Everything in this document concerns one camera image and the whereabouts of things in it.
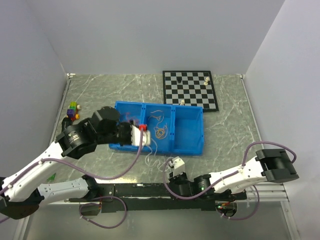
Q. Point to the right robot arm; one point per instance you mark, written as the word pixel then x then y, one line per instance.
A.
pixel 269 165

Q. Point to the black chess pawn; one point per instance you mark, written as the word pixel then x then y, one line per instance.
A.
pixel 179 80

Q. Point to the white chess piece far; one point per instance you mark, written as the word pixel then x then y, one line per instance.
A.
pixel 206 81

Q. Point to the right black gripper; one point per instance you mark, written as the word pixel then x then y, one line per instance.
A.
pixel 173 179

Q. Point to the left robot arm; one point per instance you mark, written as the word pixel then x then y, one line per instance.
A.
pixel 24 192

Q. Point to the aluminium rail frame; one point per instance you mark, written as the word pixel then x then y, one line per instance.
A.
pixel 272 193

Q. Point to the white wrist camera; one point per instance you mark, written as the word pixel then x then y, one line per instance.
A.
pixel 140 137
pixel 177 165

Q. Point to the colourful toy block car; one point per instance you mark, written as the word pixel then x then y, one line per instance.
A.
pixel 73 111

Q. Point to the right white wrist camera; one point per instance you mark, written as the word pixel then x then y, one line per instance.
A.
pixel 177 165

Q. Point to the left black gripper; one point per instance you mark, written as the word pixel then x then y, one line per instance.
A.
pixel 128 141

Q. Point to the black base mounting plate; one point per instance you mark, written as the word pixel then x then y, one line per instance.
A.
pixel 158 189

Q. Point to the green translucent plastic piece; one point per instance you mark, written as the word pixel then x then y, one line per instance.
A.
pixel 52 177

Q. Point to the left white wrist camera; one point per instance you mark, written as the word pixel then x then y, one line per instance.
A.
pixel 140 137

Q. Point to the blue three-compartment plastic bin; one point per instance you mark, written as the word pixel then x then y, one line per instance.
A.
pixel 174 129

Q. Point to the black and white chessboard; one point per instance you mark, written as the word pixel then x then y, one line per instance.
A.
pixel 192 89

